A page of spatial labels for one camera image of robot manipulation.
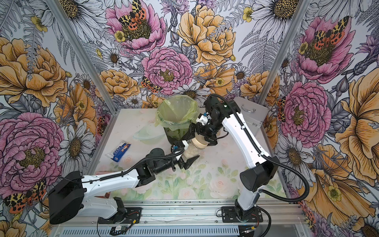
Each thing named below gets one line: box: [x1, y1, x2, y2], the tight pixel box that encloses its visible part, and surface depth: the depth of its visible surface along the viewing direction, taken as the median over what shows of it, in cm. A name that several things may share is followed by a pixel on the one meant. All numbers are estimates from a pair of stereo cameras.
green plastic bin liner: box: [154, 94, 199, 131], surface depth 93 cm
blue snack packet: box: [105, 140, 131, 163], surface depth 96 cm
